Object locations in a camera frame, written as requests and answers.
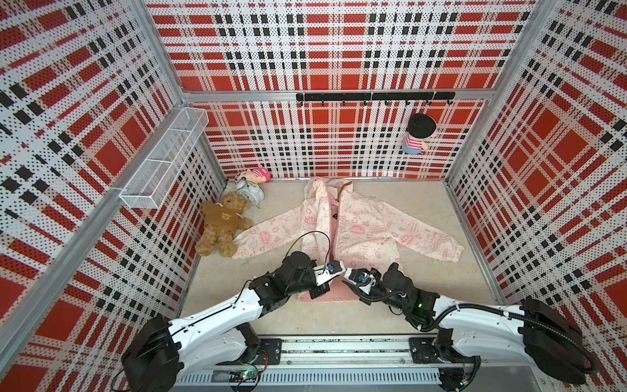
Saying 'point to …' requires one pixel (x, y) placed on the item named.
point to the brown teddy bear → (222, 221)
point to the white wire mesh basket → (149, 184)
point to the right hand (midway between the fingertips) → (351, 273)
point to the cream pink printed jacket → (357, 237)
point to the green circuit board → (244, 376)
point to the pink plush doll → (258, 175)
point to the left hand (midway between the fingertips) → (337, 271)
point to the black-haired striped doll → (420, 126)
